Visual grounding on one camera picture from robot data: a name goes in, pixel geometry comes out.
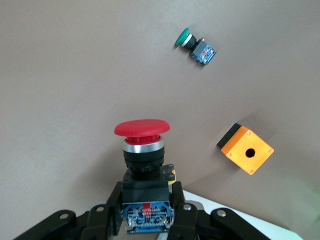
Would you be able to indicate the orange button enclosure box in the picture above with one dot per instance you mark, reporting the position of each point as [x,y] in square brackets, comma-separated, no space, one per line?
[250,152]

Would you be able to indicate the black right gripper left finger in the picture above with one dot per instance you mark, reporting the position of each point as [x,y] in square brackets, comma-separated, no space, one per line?
[95,225]

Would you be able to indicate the white drawer cabinet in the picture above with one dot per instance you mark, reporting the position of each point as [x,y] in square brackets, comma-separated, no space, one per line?
[225,220]

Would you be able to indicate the red mushroom push button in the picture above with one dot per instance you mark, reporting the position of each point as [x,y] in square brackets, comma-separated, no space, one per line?
[142,175]

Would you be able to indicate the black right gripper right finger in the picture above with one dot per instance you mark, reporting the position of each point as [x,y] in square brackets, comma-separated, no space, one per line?
[195,225]

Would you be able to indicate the green mushroom push button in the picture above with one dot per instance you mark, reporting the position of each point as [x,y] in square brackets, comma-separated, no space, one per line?
[197,47]

